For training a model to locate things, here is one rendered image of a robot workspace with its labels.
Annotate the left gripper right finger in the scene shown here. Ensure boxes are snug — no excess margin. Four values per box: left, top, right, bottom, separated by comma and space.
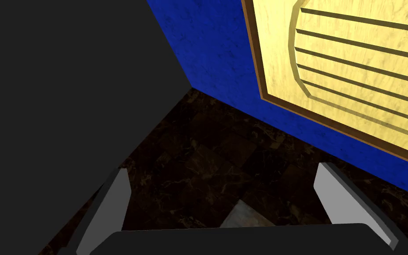
313, 162, 408, 252

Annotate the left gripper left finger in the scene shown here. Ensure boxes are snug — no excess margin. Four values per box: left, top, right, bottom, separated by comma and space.
57, 168, 132, 255

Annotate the yellow wooden door leaf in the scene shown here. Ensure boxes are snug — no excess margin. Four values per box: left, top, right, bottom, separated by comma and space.
252, 0, 408, 160

